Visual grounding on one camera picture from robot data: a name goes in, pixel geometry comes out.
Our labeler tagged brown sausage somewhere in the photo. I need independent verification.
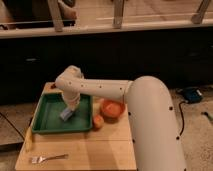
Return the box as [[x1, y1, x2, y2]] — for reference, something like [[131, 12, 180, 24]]
[[50, 83, 57, 89]]

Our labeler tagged wooden table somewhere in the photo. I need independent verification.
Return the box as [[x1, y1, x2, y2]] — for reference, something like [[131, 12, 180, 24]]
[[15, 111, 137, 171]]

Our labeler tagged orange bowl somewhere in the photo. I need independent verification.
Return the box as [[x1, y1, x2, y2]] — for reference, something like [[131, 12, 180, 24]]
[[100, 99, 126, 120]]

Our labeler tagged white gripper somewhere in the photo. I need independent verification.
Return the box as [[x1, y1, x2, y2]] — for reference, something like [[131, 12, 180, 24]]
[[62, 93, 80, 111]]

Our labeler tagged blue sponge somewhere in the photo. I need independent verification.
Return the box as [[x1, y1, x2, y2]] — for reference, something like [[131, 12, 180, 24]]
[[60, 108, 74, 121]]

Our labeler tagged small orange fruit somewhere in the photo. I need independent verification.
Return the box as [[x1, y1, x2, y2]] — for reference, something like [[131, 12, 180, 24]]
[[93, 115, 104, 129]]

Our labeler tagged green plastic tray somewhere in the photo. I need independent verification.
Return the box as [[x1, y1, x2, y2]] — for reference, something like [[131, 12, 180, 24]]
[[32, 93, 93, 134]]

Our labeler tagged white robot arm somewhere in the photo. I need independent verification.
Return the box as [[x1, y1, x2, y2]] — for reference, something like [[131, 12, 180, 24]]
[[55, 65, 187, 171]]

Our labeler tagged silver fork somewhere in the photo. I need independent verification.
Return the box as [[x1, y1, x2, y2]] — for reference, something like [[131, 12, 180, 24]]
[[29, 154, 69, 164]]

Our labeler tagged yellow banana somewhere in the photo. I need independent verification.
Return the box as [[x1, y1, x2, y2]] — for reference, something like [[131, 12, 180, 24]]
[[25, 127, 33, 152]]

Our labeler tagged black cable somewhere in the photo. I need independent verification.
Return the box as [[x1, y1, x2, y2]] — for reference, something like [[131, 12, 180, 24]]
[[177, 101, 188, 137]]

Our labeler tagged blue device on floor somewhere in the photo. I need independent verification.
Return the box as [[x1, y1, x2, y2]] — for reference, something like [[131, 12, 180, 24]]
[[182, 88, 203, 104]]

